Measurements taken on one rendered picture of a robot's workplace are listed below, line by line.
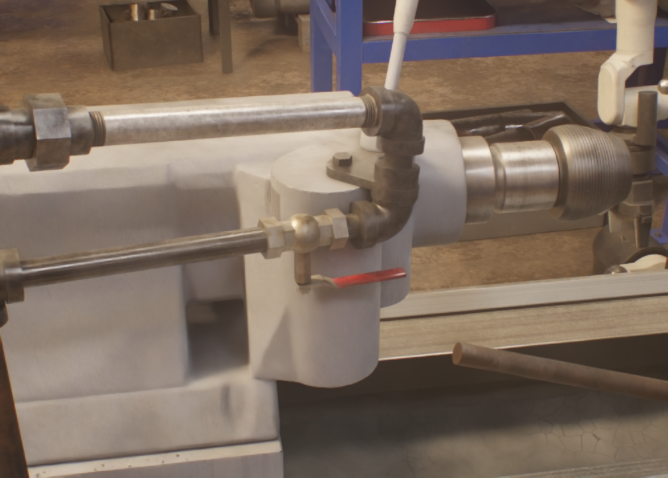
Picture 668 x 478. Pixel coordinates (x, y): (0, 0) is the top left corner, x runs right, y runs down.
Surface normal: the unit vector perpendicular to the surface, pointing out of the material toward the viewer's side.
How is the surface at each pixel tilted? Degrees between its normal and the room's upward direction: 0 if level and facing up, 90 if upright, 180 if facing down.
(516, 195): 99
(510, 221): 90
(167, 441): 62
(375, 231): 81
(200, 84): 0
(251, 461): 90
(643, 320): 0
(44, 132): 56
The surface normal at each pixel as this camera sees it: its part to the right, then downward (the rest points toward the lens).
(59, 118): 0.46, -0.17
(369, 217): 0.33, -0.33
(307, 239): 0.32, 0.30
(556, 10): 0.00, -0.89
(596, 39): 0.17, 0.46
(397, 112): 0.49, 0.17
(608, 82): -0.97, 0.11
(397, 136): -0.30, 0.29
